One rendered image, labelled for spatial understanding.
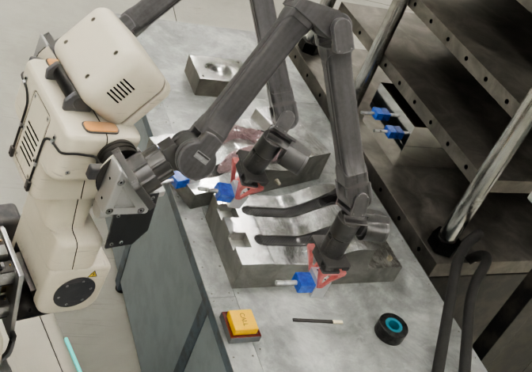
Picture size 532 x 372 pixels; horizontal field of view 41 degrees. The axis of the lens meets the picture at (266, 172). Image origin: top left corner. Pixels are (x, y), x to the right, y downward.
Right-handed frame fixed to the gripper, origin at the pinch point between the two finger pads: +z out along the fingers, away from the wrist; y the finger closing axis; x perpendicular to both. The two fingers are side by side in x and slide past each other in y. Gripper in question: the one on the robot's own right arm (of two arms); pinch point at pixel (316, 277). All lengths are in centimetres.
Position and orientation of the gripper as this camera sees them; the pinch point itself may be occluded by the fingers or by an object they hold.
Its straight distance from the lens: 172.2
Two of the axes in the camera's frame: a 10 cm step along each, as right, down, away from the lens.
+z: -3.4, 7.5, 5.6
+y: -3.2, -6.6, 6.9
